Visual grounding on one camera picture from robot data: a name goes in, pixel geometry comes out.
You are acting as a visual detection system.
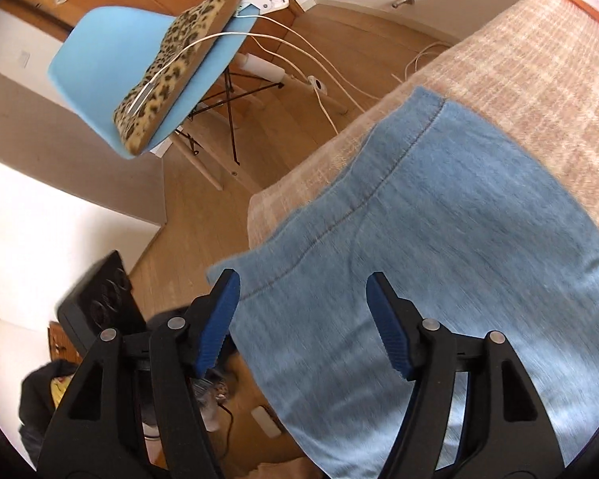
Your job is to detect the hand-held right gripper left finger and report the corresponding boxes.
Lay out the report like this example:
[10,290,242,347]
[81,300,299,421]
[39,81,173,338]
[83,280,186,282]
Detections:
[36,268,241,479]

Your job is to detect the leopard print cushion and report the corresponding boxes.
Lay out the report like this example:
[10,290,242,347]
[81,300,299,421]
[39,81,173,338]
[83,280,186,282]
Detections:
[112,0,253,156]

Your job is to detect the dark cloth with yellow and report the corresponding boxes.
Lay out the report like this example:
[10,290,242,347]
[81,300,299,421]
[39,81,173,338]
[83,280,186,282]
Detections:
[19,359,81,465]

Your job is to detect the black box with round holes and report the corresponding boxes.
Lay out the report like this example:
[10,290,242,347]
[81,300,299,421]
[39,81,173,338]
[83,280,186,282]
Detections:
[57,251,148,357]

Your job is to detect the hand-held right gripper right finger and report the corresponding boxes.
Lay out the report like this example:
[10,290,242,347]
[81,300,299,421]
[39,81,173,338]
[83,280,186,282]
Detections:
[367,272,565,479]

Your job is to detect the light blue chair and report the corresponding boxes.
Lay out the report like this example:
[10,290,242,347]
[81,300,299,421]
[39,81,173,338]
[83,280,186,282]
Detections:
[47,6,350,191]

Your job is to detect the light blue denim pants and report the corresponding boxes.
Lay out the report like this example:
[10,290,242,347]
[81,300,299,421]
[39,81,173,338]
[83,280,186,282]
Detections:
[207,86,599,479]

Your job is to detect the white cylindrical adapter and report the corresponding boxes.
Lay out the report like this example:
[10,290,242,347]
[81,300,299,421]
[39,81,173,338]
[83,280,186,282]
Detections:
[244,54,286,81]

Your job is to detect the beige checked blanket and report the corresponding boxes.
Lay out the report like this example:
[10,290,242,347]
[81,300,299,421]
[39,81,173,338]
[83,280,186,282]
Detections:
[248,0,599,260]

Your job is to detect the white cable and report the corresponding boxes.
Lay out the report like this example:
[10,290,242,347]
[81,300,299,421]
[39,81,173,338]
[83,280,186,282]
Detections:
[130,31,339,135]
[230,12,366,113]
[391,41,456,84]

